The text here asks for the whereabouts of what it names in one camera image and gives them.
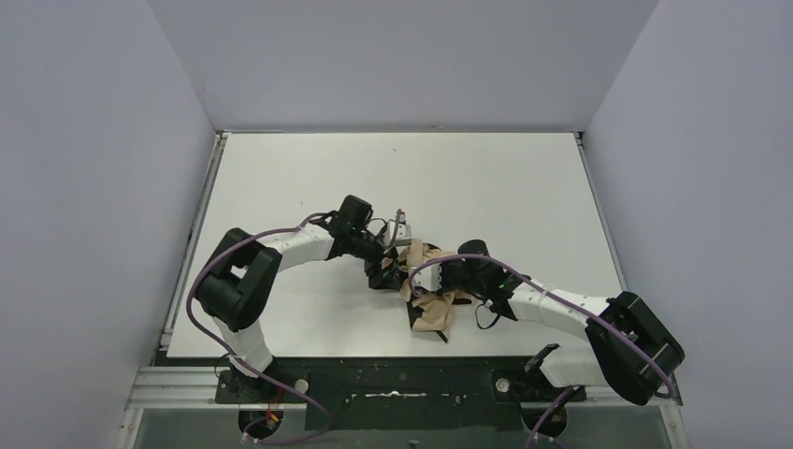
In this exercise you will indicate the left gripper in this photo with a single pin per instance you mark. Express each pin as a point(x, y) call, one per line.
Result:
point(384, 272)

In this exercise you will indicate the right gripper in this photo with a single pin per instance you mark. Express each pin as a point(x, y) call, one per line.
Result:
point(450, 276)

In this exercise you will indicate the beige folding umbrella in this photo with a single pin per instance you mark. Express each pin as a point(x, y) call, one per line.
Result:
point(431, 312)

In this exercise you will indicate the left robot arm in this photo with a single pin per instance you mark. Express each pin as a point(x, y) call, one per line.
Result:
point(235, 284)

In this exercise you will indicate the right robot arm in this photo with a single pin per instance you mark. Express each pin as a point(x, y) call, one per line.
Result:
point(622, 343)

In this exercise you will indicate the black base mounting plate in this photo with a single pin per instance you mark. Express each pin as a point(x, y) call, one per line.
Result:
point(417, 393)

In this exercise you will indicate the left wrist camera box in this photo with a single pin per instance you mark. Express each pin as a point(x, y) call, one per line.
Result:
point(397, 234)

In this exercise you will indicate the aluminium frame rail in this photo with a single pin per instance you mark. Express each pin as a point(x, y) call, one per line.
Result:
point(201, 404)

